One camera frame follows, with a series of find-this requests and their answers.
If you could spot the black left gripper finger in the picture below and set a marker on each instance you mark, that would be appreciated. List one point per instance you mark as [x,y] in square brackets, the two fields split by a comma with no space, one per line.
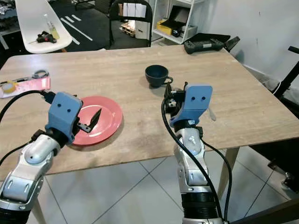
[96,116]

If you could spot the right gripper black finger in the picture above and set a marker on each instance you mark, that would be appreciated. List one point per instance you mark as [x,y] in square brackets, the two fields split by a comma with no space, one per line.
[167,99]
[184,87]

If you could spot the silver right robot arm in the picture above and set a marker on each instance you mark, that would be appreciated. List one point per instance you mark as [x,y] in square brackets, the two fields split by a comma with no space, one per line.
[191,168]

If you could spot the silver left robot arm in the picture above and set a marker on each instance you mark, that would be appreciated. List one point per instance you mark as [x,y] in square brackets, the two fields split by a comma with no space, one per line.
[30,161]

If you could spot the red round plate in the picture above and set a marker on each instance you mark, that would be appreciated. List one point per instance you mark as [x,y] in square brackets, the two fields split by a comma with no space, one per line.
[107,119]

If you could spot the black handheld controller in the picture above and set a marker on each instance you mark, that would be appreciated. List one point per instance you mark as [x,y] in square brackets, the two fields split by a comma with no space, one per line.
[208,45]

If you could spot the yellow box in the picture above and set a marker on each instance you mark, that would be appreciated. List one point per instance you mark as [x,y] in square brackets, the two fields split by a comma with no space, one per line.
[163,26]

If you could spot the white shelf unit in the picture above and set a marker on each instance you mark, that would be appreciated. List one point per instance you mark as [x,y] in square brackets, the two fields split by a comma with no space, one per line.
[196,23]

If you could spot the pink flat package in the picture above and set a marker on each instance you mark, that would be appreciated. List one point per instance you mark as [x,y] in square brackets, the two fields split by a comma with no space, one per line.
[35,85]

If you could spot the black open case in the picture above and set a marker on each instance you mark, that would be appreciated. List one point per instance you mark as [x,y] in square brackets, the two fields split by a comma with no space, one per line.
[180,17]

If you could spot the white cardboard box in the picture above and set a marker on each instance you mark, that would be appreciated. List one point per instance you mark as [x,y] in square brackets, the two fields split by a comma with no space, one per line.
[141,29]

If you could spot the wooden pallet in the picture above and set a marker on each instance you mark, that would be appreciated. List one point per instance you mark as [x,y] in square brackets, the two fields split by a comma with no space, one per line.
[126,29]

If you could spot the yellow tape roll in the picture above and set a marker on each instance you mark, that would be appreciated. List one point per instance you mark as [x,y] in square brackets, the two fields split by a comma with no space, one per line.
[10,86]

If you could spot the wooden table leg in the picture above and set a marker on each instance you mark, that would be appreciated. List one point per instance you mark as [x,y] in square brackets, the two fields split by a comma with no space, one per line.
[228,170]

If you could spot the white paper sheets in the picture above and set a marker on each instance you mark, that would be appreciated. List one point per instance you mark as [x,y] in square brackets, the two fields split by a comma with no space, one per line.
[134,10]

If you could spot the black and red tool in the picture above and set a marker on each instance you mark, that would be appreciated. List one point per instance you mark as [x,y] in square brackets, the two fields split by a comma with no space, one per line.
[46,37]

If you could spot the clear bottle with yellow liquid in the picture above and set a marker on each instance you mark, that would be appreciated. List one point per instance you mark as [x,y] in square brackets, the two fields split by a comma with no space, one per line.
[54,31]

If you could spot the black metal chair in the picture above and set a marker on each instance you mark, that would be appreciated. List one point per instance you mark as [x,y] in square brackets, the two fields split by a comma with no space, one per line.
[114,11]

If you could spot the black metal stand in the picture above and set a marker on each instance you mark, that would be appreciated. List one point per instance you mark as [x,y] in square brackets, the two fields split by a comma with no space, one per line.
[290,70]

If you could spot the black foam mat pile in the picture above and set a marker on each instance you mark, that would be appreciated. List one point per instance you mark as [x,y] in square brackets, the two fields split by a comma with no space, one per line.
[9,18]

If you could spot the white plastic chair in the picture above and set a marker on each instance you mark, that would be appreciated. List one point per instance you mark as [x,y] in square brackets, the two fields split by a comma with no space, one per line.
[32,16]

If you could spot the dark brown side table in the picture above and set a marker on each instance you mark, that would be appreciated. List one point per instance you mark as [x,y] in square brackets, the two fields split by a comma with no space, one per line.
[268,213]

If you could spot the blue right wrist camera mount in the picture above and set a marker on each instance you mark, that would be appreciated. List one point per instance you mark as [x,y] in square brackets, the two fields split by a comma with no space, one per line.
[197,102]

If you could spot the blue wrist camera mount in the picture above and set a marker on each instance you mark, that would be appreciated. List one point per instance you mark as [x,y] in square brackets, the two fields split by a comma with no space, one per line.
[65,114]
[197,102]

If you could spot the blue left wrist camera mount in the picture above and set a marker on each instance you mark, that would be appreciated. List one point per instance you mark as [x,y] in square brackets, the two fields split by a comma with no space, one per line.
[65,114]

